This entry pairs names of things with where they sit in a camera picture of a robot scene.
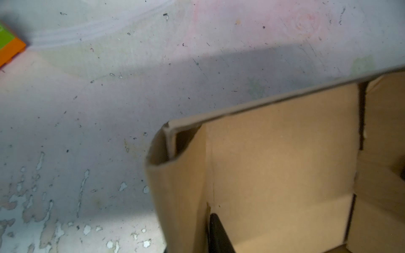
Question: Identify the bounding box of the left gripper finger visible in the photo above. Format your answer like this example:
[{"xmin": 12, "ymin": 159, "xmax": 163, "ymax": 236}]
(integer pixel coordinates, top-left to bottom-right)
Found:
[{"xmin": 208, "ymin": 213, "xmax": 236, "ymax": 253}]

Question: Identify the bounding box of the brown cardboard box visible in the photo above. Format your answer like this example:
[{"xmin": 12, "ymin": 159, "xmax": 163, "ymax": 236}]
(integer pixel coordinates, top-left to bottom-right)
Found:
[{"xmin": 146, "ymin": 67, "xmax": 405, "ymax": 253}]

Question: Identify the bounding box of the green orange toy brick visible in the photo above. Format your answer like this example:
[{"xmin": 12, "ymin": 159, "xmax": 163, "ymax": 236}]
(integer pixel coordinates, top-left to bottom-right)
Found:
[{"xmin": 0, "ymin": 23, "xmax": 26, "ymax": 67}]

